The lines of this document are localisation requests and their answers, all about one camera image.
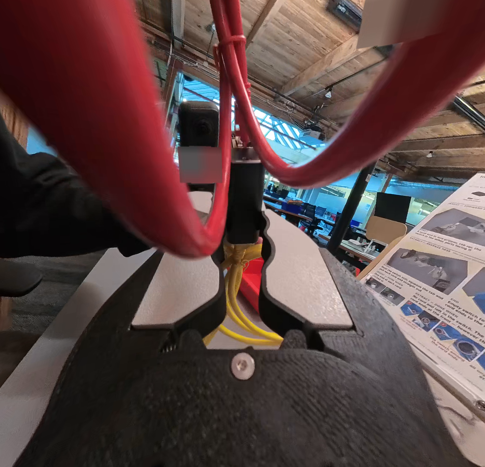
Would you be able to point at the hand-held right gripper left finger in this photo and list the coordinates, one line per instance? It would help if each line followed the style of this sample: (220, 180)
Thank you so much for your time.
(178, 292)

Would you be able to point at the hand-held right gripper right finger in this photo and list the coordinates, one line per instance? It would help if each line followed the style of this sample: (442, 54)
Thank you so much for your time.
(303, 281)

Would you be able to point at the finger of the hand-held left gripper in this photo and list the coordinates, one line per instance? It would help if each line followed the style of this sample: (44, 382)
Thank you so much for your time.
(200, 201)

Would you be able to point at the black ethernet splitter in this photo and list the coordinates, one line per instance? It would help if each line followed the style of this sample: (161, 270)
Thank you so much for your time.
(246, 198)

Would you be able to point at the person's left forearm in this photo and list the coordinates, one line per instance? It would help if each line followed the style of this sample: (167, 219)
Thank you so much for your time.
(45, 201)

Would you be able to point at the red plastic bin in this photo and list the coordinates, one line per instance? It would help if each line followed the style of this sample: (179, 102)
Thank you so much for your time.
(252, 281)

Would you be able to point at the black steel column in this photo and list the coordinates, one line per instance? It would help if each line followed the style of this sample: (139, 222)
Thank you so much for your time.
(350, 209)

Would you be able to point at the plywood chair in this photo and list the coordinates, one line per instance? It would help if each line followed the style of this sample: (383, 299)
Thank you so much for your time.
(386, 230)

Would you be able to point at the black monitor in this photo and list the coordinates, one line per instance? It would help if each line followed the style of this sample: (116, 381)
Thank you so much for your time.
(392, 207)

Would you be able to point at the printed instruction sheet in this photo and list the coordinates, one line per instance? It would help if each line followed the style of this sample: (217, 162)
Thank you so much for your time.
(435, 304)

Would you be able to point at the black ceiling light fixture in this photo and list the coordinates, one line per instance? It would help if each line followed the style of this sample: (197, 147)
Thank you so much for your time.
(343, 8)

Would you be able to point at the white document stand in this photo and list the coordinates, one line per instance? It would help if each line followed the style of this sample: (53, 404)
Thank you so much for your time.
(451, 425)

